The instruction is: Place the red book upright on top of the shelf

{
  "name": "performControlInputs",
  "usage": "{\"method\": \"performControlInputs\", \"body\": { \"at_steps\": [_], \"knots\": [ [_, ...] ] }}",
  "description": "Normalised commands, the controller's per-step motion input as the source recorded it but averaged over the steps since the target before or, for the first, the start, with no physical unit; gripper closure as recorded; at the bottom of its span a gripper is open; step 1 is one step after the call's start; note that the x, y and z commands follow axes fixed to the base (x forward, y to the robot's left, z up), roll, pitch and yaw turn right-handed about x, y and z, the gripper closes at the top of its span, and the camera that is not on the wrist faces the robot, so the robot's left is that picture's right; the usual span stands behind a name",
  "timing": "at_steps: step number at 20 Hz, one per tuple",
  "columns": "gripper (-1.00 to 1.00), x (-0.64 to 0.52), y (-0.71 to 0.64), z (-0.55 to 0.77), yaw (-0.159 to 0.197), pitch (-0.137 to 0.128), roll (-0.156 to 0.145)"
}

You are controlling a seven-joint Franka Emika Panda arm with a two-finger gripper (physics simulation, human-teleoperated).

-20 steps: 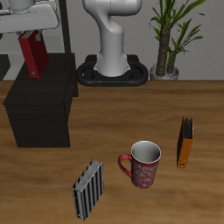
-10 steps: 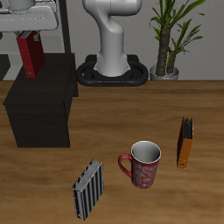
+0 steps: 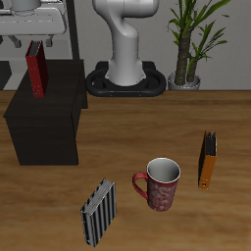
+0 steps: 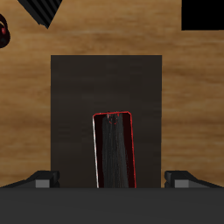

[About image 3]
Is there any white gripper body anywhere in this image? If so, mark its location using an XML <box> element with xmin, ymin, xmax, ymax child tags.
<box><xmin>0</xmin><ymin>6</ymin><xmax>69</xmax><ymax>36</ymax></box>

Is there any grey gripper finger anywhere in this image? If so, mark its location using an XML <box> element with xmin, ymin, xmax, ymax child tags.
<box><xmin>44</xmin><ymin>33</ymin><xmax>55</xmax><ymax>49</ymax></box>
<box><xmin>6</xmin><ymin>33</ymin><xmax>23</xmax><ymax>49</ymax></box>

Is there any red book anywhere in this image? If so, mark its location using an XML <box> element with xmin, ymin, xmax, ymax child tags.
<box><xmin>25</xmin><ymin>39</ymin><xmax>50</xmax><ymax>99</ymax></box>

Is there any black and white striped book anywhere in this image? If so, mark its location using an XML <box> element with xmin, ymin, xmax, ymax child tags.
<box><xmin>79</xmin><ymin>176</ymin><xmax>118</xmax><ymax>249</ymax></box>

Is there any orange book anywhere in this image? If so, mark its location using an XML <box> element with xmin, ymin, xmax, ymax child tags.
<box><xmin>197</xmin><ymin>129</ymin><xmax>219</xmax><ymax>190</ymax></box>

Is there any dark wooden cabinet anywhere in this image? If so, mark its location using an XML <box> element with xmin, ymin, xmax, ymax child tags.
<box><xmin>2</xmin><ymin>58</ymin><xmax>89</xmax><ymax>167</ymax></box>

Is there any pot plant in white pot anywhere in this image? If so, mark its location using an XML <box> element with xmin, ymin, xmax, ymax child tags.
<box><xmin>166</xmin><ymin>0</ymin><xmax>233</xmax><ymax>92</ymax></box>

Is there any red patterned mug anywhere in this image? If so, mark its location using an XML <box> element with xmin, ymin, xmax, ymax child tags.
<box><xmin>131</xmin><ymin>157</ymin><xmax>182</xmax><ymax>213</ymax></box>

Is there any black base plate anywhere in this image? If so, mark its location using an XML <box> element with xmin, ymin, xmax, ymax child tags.
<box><xmin>84</xmin><ymin>60</ymin><xmax>168</xmax><ymax>98</ymax></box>

